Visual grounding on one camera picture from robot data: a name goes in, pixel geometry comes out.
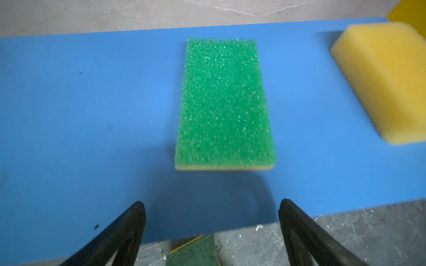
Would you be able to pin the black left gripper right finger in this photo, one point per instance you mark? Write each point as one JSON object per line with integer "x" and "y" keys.
{"x": 307, "y": 243}

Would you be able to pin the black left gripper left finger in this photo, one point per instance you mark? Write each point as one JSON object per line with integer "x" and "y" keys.
{"x": 120, "y": 240}

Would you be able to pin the bright green sponge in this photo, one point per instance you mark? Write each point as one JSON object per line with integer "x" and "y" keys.
{"x": 224, "y": 122}

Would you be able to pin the yellow sponge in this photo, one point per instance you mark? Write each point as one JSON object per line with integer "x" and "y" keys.
{"x": 385, "y": 65}

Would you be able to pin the green scouring sponge left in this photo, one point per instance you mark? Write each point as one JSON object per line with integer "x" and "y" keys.
{"x": 200, "y": 251}

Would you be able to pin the yellow shelf unit frame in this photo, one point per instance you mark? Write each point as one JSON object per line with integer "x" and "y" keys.
{"x": 412, "y": 12}

